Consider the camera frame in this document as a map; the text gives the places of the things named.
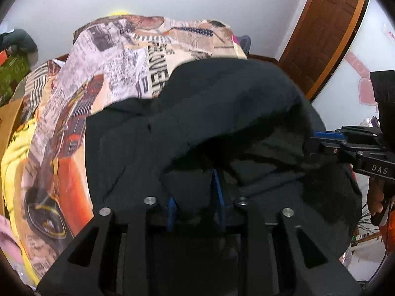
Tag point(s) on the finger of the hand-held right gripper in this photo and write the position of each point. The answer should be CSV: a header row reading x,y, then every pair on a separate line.
x,y
328,135
327,149

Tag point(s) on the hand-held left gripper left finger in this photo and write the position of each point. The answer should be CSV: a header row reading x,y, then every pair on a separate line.
x,y
172,214

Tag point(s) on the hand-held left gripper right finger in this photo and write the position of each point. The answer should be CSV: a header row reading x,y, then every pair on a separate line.
x,y
219,197

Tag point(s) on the black hooded zip jacket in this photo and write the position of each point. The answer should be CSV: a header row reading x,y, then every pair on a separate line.
x,y
231,98

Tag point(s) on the person's right hand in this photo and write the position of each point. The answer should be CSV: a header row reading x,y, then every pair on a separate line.
x,y
376,195

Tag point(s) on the white wardrobe with pink stickers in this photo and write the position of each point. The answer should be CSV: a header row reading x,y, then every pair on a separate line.
x,y
348,92

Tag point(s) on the brown wooden door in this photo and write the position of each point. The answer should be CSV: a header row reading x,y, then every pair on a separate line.
x,y
324,21

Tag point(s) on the grey backpack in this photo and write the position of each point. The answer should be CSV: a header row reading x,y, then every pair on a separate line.
x,y
243,43

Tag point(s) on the newspaper and car printed blanket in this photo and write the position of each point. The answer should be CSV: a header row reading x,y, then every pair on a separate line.
x,y
108,67

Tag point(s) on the pink cloth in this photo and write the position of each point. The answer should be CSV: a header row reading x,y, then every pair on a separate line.
x,y
9,240

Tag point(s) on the yellow printed cloth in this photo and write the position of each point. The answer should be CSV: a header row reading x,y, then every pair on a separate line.
x,y
20,135

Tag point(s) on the black and white striped cloth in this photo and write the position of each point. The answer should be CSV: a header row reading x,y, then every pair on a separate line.
x,y
38,83

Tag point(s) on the yellow rounded object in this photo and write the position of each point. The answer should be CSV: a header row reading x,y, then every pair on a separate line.
x,y
122,14

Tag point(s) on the green patterned cloth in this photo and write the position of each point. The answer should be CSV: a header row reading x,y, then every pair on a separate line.
x,y
12,74

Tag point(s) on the grey-green coat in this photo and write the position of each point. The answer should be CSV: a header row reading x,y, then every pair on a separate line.
x,y
21,41

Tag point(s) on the orange box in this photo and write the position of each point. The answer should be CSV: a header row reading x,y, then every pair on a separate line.
x,y
3,58

